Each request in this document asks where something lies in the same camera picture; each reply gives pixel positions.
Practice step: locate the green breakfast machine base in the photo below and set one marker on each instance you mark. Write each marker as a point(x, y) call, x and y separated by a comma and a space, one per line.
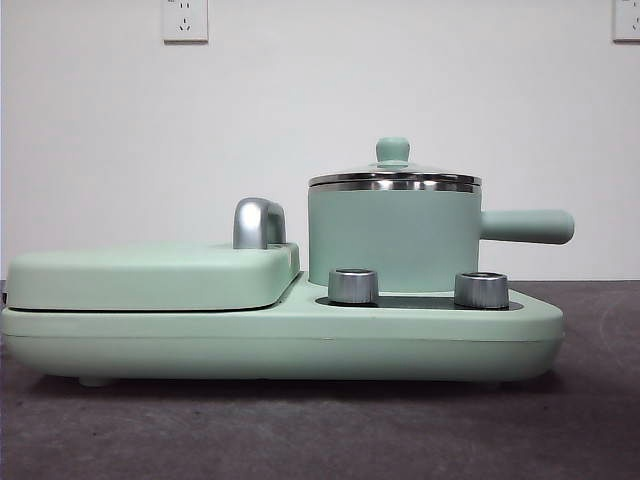
point(300, 340)

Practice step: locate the white wall socket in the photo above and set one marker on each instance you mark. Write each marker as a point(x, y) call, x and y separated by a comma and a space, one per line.
point(627, 22)
point(185, 22)

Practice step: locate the green griddle lid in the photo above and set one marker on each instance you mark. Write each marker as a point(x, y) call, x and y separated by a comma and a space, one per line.
point(150, 280)

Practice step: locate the silver control knob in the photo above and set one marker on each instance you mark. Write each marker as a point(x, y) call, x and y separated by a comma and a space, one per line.
point(352, 287)
point(481, 290)

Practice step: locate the glass pot lid green knob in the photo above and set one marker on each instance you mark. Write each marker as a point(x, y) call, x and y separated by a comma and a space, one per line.
point(392, 150)

